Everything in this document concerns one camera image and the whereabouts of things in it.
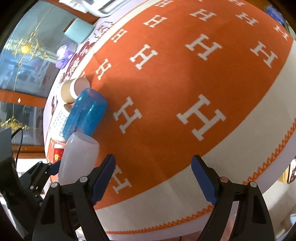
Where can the white frosted plastic cup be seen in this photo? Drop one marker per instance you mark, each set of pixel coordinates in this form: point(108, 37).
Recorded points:
point(79, 158)

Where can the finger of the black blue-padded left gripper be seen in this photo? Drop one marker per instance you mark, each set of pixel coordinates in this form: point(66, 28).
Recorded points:
point(69, 207)

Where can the grey checkered paper cup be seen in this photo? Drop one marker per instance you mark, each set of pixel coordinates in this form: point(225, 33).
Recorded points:
point(60, 117)

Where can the blue translucent plastic cup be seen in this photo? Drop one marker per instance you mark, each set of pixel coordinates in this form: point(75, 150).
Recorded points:
point(86, 113)

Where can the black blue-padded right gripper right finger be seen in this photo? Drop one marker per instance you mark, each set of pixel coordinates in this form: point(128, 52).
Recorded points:
point(245, 202)

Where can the yellow chair with phone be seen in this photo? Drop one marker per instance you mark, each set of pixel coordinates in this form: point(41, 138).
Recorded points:
point(288, 175)

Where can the wooden glass sliding door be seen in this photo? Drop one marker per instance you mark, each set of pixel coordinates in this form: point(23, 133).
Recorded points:
point(28, 71)

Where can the white desktop storage box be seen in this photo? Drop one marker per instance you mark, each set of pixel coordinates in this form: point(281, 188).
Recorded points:
point(103, 9)

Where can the purple tissue pack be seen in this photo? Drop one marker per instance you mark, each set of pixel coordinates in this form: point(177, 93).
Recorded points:
point(64, 54)

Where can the brown paper cup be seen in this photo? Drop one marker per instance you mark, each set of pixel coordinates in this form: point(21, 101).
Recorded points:
point(71, 89)

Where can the orange H-pattern table cloth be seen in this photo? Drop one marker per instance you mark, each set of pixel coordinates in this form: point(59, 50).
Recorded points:
point(183, 78)

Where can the teal canister with brown lid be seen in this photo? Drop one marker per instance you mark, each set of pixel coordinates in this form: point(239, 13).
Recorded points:
point(78, 30)

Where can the red paper cup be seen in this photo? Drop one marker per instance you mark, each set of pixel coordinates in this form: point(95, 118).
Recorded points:
point(55, 152)

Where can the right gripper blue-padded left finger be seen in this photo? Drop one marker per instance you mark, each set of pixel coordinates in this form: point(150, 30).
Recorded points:
point(54, 168)

